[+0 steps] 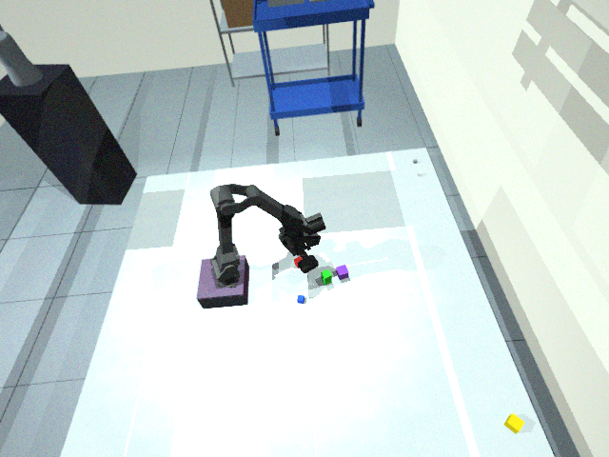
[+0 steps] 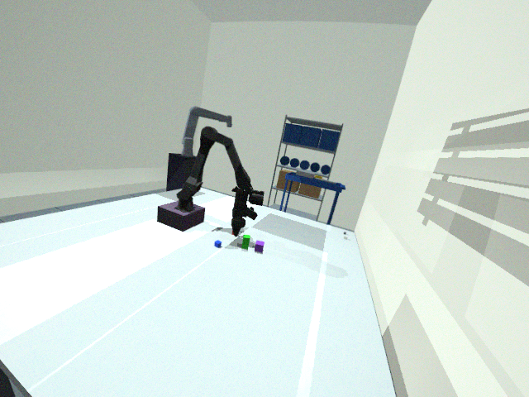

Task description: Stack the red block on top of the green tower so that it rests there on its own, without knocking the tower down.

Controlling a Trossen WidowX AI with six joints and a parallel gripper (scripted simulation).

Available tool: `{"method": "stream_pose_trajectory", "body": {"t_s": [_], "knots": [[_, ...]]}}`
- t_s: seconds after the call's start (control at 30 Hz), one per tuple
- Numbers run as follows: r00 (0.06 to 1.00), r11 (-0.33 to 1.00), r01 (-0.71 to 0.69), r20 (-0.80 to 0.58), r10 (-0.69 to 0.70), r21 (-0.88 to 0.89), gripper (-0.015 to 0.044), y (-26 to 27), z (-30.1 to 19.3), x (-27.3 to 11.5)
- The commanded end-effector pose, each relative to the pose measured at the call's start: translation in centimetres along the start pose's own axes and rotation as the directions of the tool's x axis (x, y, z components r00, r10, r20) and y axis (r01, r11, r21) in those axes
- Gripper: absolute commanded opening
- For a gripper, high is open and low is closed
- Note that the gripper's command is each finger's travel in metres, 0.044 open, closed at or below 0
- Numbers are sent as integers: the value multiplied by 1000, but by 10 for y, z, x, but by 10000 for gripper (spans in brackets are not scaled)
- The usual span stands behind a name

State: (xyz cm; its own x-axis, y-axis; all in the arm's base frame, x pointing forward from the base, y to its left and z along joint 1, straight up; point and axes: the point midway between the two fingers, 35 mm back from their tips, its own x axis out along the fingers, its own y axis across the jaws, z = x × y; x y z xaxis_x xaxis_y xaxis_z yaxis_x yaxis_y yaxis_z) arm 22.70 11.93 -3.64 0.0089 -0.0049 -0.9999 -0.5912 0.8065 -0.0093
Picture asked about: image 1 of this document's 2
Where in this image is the yellow block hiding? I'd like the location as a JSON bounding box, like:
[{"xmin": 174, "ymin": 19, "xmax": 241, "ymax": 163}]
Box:
[{"xmin": 504, "ymin": 413, "xmax": 524, "ymax": 434}]

